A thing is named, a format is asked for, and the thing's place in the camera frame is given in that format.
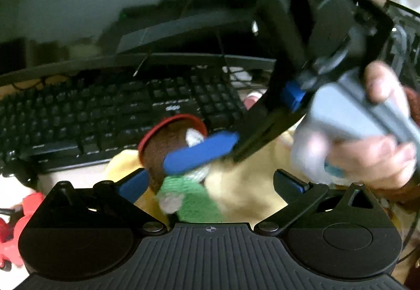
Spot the yellow blanket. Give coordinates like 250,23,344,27
105,129,420,290

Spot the person's right hand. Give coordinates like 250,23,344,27
328,61,419,190

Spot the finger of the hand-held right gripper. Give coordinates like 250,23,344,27
256,0,316,112
163,57,311,176

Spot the black computer keyboard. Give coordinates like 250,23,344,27
0,64,250,176

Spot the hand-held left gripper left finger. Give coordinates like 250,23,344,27
36,168,168,234

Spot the crocheted doll green dress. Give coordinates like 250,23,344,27
138,115,227,223

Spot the black monitor stand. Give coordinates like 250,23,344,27
116,0,276,55

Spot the red plush toy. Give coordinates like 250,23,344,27
0,192,46,271

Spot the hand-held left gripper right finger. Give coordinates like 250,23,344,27
255,169,389,235

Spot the pink tube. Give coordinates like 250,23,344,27
243,92,264,111

